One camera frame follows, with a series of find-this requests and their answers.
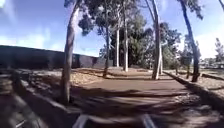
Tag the dark-trunked tree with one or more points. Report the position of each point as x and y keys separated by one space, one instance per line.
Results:
x=193 y=50
x=106 y=50

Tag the pale-trunked tree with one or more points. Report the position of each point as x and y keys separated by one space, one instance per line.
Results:
x=68 y=60
x=117 y=46
x=125 y=46

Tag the brown mulch ground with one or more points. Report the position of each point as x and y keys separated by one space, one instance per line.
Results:
x=210 y=82
x=83 y=78

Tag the brown paved path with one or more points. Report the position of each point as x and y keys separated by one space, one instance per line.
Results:
x=133 y=90

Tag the wood of dark green trees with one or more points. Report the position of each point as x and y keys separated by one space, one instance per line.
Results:
x=143 y=46

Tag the grey-trunked tree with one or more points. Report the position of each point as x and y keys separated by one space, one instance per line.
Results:
x=156 y=50

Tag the robot's own part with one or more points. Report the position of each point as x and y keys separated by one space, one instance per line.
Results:
x=148 y=122
x=80 y=122

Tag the dark wooden kerb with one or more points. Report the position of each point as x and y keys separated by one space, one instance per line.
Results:
x=36 y=100
x=200 y=90

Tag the dark grey wall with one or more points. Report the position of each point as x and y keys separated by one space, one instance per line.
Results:
x=33 y=58

